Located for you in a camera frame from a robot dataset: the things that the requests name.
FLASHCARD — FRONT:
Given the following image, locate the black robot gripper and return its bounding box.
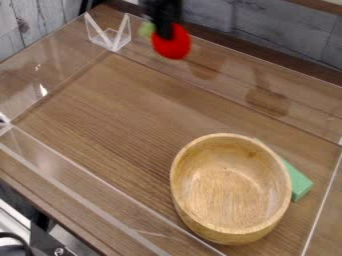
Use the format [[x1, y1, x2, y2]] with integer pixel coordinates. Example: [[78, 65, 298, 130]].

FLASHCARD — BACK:
[[139, 0, 183, 40]]

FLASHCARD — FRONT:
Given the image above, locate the black cable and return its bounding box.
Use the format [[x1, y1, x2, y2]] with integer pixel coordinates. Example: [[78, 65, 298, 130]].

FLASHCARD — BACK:
[[0, 231, 32, 256]]

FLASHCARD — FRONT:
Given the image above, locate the red felt fruit green leaf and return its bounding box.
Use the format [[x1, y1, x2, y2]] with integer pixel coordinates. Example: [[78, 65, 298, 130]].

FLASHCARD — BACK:
[[138, 21, 191, 60]]

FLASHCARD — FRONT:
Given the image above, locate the black table clamp bracket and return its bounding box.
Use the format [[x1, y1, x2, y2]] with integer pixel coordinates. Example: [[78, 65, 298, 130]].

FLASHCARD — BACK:
[[30, 223, 78, 256]]

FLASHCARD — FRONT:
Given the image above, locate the green sponge block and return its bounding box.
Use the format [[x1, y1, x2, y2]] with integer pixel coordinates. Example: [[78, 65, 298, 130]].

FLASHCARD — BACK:
[[276, 154, 314, 202]]

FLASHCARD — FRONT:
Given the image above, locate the round wooden bowl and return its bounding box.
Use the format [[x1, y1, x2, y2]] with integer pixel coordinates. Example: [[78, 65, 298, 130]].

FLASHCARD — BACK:
[[170, 133, 292, 245]]

